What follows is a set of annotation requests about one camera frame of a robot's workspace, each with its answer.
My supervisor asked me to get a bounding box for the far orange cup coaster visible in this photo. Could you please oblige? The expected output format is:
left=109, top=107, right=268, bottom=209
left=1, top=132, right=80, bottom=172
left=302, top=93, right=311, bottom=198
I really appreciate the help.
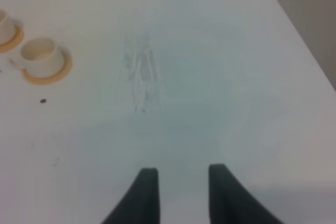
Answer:
left=0, top=24, right=24, bottom=54

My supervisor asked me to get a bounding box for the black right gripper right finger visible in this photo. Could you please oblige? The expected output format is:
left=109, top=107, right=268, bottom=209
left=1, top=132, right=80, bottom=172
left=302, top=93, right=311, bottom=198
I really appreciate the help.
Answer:
left=208, top=164, right=281, bottom=224

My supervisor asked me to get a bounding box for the far white teacup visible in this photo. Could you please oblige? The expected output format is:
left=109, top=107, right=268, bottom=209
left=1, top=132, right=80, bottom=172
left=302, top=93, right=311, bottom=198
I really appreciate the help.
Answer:
left=0, top=10, right=16, bottom=46

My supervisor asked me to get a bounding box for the orange cup coaster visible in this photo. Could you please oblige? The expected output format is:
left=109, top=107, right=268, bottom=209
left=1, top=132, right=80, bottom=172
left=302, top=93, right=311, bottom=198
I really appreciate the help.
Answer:
left=0, top=24, right=24, bottom=54
left=21, top=49, right=73, bottom=86

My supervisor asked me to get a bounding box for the near white teacup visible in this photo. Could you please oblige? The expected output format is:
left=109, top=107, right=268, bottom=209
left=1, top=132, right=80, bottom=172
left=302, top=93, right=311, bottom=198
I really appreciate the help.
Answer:
left=10, top=38, right=61, bottom=76

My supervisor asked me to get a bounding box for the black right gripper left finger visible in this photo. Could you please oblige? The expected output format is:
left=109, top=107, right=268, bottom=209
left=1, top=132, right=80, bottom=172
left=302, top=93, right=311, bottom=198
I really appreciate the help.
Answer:
left=103, top=168, right=159, bottom=224

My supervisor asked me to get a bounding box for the near orange cup coaster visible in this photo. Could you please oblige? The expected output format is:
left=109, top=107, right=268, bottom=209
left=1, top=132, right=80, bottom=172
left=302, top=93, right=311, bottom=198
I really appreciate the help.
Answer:
left=21, top=49, right=73, bottom=86

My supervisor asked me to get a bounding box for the white teacup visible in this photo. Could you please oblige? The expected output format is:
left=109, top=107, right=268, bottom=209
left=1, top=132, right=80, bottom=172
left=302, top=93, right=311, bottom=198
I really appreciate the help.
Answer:
left=0, top=10, right=16, bottom=46
left=10, top=38, right=61, bottom=76

